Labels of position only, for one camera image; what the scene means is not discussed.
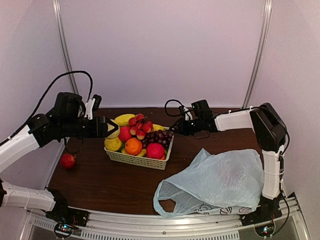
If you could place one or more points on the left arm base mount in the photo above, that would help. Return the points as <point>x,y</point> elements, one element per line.
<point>67,219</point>

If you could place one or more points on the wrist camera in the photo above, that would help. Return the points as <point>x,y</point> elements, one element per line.
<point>185,113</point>
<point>92,105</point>

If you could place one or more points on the long yellow fruit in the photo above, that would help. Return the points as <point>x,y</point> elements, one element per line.
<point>123,120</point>

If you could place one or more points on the dark red fruit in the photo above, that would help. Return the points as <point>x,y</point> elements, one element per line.
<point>68,161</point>

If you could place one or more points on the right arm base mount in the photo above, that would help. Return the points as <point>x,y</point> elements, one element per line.
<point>263,219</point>

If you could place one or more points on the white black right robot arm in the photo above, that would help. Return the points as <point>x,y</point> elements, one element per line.
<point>270,131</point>

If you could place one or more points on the front aluminium rail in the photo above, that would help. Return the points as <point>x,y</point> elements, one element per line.
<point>114,226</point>

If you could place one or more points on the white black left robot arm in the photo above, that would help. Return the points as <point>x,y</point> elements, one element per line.
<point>69,118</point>

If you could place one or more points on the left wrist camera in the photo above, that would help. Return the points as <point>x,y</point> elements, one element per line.
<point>92,105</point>

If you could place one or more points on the beige perforated plastic basket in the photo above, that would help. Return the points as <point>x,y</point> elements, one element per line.
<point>142,161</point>

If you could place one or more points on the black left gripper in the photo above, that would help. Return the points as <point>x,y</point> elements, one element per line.
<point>102,132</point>

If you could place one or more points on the red lychee bunch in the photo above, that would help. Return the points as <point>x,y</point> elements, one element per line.
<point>140,126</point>

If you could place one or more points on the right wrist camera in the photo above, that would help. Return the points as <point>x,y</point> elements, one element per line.
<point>185,113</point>

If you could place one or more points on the light blue plastic bag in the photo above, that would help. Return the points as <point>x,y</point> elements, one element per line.
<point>229,183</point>

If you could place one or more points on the dark purple grape bunch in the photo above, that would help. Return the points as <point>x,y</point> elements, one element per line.
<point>163,137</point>

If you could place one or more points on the pale yellow wrinkled fruit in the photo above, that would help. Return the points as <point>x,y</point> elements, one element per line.
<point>115,131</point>

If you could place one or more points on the orange fruit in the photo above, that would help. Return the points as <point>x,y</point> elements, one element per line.
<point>133,146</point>

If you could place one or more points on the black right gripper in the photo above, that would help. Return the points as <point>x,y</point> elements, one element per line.
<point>181,123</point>

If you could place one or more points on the pink red round fruit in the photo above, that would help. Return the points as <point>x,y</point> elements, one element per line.
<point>155,151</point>

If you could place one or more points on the right aluminium frame post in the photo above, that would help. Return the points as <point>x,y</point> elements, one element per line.
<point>262,41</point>

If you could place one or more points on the large yellow lemon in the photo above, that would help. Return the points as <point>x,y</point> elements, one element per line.
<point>113,144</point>

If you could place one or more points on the small yellow lemon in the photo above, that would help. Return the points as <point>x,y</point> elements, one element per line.
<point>142,153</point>

